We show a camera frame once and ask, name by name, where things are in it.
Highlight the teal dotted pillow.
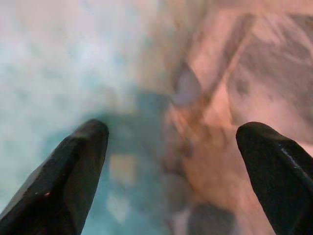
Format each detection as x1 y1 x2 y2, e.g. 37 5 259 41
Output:
0 0 172 235

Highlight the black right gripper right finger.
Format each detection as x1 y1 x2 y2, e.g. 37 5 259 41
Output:
235 121 313 235

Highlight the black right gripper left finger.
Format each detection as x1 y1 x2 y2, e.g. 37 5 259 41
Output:
0 118 109 235

